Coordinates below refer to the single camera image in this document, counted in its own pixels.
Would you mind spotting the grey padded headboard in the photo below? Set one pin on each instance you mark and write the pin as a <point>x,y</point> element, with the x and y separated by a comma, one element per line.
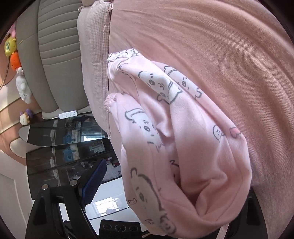
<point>49,50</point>

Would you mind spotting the purple white plush toy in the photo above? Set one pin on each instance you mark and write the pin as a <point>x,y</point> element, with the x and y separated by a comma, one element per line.
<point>26,117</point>

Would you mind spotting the pink bed sheet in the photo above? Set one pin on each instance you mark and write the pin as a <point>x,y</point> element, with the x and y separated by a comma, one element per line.
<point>242,58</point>

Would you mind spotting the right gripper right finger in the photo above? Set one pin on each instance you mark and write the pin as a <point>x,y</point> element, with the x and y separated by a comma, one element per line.
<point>250,222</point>

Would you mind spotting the yellow plush toy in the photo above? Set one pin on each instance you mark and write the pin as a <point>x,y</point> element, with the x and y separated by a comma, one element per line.
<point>10,46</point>

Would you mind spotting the orange plush toy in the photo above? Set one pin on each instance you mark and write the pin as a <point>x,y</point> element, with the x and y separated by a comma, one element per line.
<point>15,61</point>

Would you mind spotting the beige waffle pillow near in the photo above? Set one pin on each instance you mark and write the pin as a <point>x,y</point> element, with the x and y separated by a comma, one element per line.
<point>93,25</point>

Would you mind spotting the white power strip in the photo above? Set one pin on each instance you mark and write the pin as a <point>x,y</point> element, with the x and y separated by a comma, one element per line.
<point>66,115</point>

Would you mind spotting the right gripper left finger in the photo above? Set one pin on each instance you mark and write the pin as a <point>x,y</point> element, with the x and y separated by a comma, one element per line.
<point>59,212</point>

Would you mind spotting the black glass display cabinet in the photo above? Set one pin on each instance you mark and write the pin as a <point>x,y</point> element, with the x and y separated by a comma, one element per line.
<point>65,149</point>

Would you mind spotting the pink cartoon print pajama pants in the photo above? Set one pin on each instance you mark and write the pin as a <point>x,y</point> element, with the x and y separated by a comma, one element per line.
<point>185,165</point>

